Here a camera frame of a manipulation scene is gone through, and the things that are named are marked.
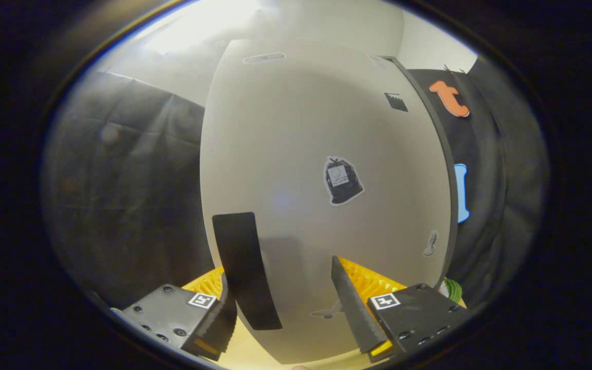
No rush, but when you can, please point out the black backdrop cloth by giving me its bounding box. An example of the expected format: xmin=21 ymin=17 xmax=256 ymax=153
xmin=42 ymin=57 xmax=551 ymax=311

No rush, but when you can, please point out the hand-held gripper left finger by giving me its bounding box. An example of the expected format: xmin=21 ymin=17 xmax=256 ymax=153
xmin=121 ymin=212 xmax=283 ymax=361

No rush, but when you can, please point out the white shoe cabinet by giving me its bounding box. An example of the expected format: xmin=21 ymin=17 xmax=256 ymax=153
xmin=199 ymin=39 xmax=459 ymax=365

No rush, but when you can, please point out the green white striped object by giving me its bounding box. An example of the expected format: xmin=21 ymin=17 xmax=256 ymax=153
xmin=439 ymin=277 xmax=463 ymax=305

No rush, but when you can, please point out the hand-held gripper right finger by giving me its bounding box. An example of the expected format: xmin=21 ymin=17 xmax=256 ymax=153
xmin=330 ymin=256 xmax=474 ymax=363

